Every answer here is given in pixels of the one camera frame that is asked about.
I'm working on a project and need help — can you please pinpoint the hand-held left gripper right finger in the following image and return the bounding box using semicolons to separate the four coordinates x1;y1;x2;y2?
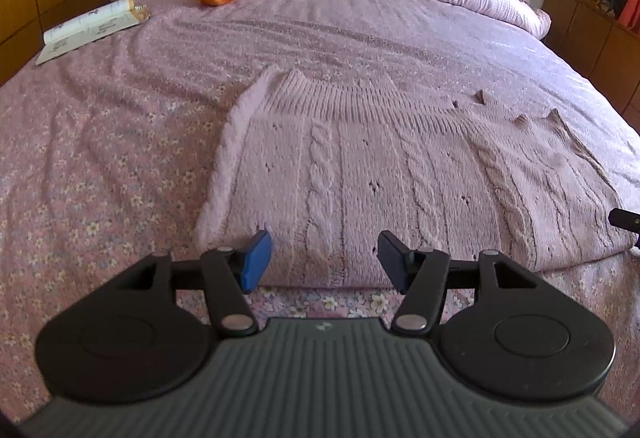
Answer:
377;230;541;335

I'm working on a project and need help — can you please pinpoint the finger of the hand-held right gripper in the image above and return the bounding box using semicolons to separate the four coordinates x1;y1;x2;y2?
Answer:
609;208;640;249

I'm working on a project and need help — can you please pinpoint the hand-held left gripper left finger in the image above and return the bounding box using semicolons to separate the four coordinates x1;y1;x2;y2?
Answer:
116;230;274;338

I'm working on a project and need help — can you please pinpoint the bed with pink floral sheet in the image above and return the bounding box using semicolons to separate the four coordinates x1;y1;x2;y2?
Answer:
0;0;640;424

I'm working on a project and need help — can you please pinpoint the pink cable-knit sweater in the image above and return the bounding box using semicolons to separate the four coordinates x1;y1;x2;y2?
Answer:
194;68;640;291

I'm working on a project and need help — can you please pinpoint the orange bag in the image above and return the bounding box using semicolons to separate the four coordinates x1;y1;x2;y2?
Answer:
617;0;640;29

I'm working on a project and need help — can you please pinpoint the white folded printed cloth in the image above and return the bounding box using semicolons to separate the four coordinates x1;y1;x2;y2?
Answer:
35;0;151;66

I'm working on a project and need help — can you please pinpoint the wooden side cabinet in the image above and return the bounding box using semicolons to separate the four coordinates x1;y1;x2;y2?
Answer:
542;0;640;115

